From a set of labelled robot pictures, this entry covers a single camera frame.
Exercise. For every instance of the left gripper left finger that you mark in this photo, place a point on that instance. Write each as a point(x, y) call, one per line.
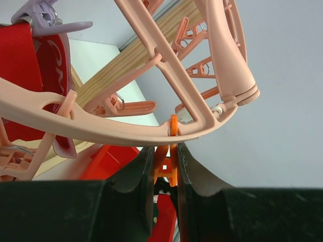
point(119, 208)

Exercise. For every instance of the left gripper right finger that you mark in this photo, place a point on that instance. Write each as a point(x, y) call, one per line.
point(212, 210)

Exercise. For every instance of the pink round clip hanger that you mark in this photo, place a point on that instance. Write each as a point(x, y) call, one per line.
point(186, 89)

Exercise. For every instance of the wooden hanger rack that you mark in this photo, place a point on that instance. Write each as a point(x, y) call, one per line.
point(131, 57)

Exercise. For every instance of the red sock on hanger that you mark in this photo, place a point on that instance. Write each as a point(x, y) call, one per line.
point(40, 64)

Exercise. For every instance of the purple clip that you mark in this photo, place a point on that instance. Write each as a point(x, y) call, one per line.
point(44, 20)

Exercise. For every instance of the red plastic tray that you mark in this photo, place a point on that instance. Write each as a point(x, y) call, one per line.
point(110, 159)

